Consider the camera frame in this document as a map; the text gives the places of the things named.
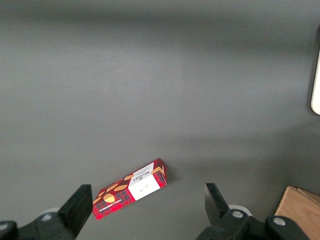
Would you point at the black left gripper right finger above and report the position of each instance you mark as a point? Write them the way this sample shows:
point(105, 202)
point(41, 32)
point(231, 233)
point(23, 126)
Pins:
point(220, 217)

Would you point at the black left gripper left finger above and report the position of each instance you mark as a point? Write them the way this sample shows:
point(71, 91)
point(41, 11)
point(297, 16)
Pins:
point(72, 212)

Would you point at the oak wooden drawer cabinet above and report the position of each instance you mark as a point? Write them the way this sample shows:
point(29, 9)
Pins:
point(300, 215)

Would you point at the red plaid cookie box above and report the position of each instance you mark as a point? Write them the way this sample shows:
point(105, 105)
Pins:
point(125, 195)

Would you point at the beige plastic tray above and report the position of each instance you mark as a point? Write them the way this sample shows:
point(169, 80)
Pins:
point(316, 95)

